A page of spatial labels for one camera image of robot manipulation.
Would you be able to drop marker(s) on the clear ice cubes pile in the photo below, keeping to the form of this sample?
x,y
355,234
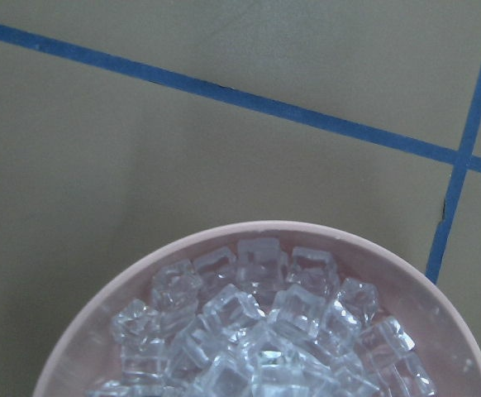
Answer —
x,y
256,320

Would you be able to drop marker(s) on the pink bowl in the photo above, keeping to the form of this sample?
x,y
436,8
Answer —
x,y
84,354

